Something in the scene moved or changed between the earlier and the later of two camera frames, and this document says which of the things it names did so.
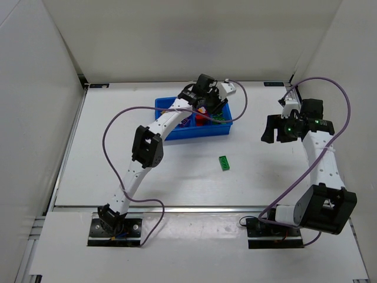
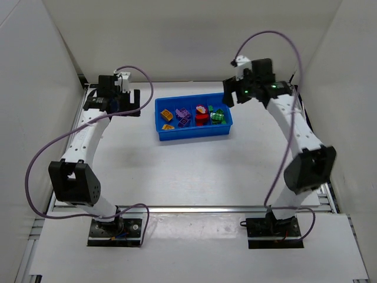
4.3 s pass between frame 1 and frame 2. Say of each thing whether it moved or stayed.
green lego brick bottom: stayed
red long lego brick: stayed
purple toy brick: stayed
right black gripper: moved
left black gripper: moved
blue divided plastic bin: stayed
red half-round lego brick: stayed
